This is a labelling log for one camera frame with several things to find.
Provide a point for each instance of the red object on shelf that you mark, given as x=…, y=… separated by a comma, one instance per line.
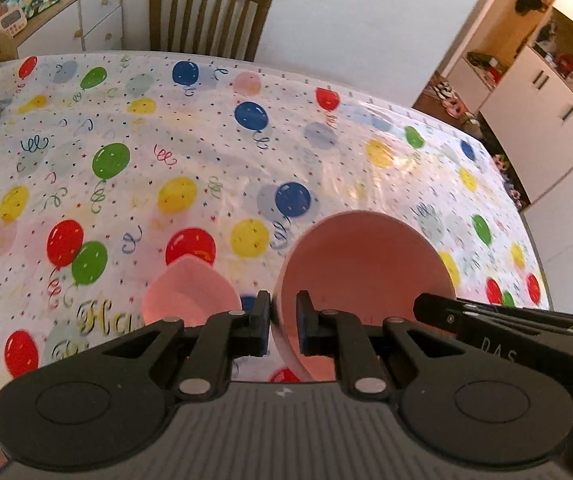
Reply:
x=567, y=63

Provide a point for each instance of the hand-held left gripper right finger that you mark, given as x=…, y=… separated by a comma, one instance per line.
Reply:
x=302, y=327

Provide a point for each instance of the small pink bowl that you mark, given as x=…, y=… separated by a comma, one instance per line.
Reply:
x=191, y=295

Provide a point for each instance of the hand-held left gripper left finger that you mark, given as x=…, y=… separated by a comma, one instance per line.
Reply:
x=262, y=327

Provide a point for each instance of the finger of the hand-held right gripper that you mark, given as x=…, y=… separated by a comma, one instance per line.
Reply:
x=439, y=312

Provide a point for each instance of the small white clock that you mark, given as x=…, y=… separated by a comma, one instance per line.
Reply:
x=10, y=22

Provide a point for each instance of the wooden slat-back chair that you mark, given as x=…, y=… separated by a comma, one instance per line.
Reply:
x=206, y=15

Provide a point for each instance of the white and wood cabinet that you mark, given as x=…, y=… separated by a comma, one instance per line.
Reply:
x=551, y=110

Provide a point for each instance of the large pink bowl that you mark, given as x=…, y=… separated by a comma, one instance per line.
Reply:
x=361, y=270

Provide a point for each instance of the balloon print tablecloth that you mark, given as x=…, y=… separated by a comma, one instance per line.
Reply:
x=166, y=160

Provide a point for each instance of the white shoes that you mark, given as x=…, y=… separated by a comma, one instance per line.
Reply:
x=446, y=91

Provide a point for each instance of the pink slippers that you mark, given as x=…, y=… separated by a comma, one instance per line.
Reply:
x=455, y=107

